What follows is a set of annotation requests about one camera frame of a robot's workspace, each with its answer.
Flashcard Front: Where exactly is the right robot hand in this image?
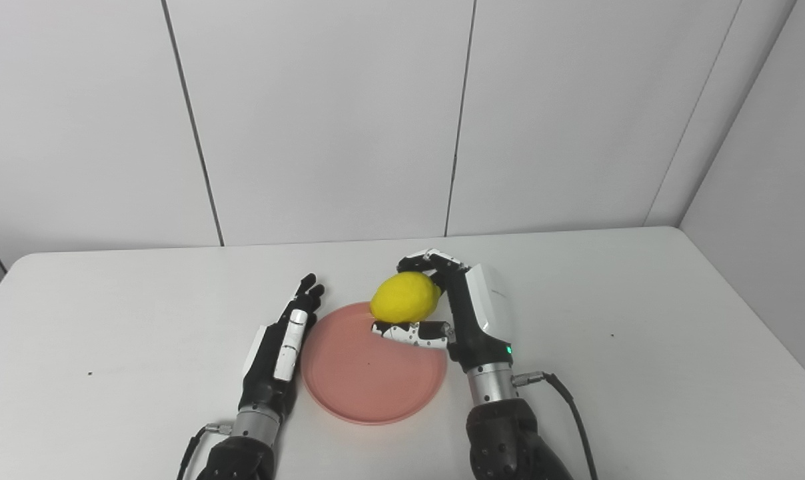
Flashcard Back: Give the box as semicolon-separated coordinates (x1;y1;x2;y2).
372;249;515;374

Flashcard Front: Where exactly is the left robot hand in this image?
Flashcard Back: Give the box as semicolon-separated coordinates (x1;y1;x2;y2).
239;273;326;421

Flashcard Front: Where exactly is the yellow lemon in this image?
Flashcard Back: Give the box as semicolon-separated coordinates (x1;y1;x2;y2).
370;271;442;325

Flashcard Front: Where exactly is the pink plate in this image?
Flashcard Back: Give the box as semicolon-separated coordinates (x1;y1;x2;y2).
301;302;448;425

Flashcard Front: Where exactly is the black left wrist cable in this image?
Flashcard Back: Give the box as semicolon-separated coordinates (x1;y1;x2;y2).
176;423;234;480

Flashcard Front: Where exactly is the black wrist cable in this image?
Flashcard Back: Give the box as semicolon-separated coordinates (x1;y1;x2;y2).
176;423;234;480
512;372;599;480

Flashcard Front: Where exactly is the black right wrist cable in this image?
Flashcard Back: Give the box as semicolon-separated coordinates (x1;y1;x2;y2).
512;372;599;480

